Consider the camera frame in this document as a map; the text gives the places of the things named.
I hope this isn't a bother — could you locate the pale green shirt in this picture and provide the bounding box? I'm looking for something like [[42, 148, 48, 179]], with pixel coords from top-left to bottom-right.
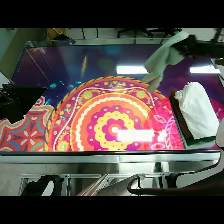
[[142, 30, 190, 93]]

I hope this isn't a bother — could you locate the brown folded garment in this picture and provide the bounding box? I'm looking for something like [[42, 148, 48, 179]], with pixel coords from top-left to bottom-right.
[[169, 89, 195, 141]]

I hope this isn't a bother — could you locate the black office chair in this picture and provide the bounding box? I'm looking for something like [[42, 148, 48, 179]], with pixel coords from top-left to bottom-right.
[[116, 27, 148, 40], [148, 27, 183, 38]]

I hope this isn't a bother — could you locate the white folded garment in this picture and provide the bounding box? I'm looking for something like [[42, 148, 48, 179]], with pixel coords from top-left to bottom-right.
[[174, 81, 221, 140]]

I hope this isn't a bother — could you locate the dark green folded garment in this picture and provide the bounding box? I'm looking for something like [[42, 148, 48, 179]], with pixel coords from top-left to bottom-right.
[[168, 89, 222, 147]]

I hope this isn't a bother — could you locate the silver frame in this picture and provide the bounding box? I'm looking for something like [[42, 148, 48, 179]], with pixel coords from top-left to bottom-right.
[[0, 150, 224, 197]]

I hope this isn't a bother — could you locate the black cable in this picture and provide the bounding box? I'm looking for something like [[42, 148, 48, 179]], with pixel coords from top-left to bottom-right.
[[126, 174, 224, 197]]

